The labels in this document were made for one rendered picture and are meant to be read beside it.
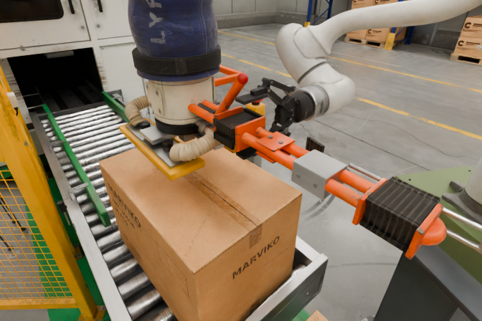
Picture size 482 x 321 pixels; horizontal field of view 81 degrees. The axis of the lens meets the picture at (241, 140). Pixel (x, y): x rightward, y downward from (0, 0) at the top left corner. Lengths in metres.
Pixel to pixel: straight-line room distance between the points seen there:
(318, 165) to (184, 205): 0.46
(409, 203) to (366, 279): 1.52
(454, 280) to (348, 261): 0.98
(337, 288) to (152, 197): 1.29
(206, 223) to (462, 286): 0.75
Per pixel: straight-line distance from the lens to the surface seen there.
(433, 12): 0.84
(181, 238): 0.76
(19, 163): 1.21
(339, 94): 0.81
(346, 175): 0.50
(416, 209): 0.45
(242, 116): 0.64
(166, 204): 0.85
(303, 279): 1.10
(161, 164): 0.73
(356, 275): 1.95
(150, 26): 0.69
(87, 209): 1.59
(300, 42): 0.84
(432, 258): 1.13
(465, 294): 1.09
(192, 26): 0.68
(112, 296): 1.15
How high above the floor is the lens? 1.51
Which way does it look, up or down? 30 degrees down
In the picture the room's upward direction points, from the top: straight up
